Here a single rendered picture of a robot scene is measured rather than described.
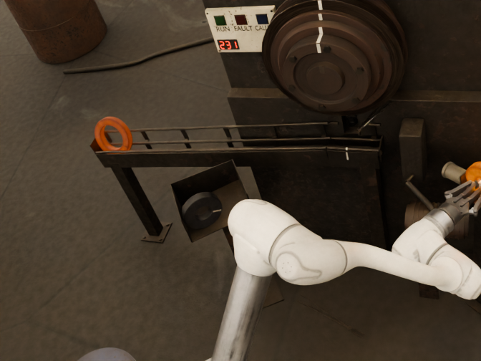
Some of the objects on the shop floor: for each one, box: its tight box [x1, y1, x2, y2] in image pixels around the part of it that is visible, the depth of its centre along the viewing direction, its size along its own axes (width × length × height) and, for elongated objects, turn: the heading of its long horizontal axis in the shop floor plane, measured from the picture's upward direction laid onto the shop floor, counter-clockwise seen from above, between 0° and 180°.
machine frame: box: [203, 0, 481, 254], centre depth 250 cm, size 73×108×176 cm
